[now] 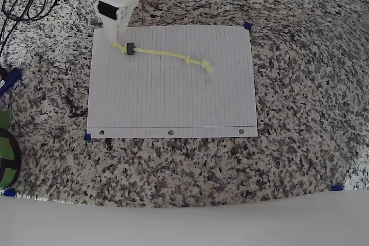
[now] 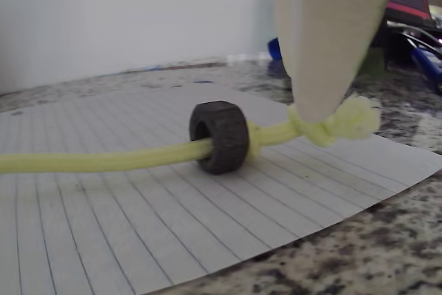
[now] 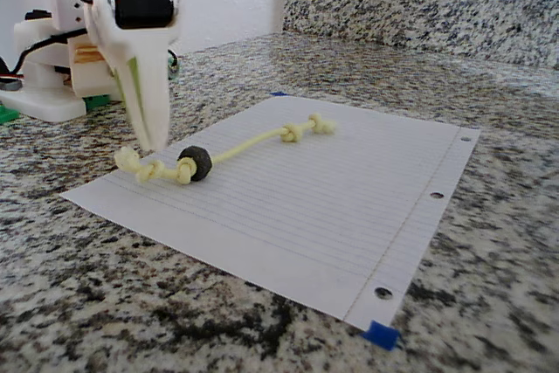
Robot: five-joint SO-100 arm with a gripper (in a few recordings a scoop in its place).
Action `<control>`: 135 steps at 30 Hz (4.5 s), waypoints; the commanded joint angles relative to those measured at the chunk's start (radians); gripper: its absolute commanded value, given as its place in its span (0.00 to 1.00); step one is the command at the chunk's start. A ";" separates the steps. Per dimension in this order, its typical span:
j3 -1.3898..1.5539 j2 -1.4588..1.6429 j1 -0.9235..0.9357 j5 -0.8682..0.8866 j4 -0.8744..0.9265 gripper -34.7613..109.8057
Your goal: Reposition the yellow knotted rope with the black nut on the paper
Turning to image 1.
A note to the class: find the lined paper sheet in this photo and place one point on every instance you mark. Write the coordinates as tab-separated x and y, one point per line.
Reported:
173	99

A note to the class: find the green and black camera stand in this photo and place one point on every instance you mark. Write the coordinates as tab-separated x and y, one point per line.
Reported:
8	148

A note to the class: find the green tape strip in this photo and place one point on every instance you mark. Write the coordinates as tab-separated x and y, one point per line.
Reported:
5	117

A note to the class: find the blue tape piece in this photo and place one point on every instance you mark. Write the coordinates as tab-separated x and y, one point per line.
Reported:
9	192
88	137
248	26
336	188

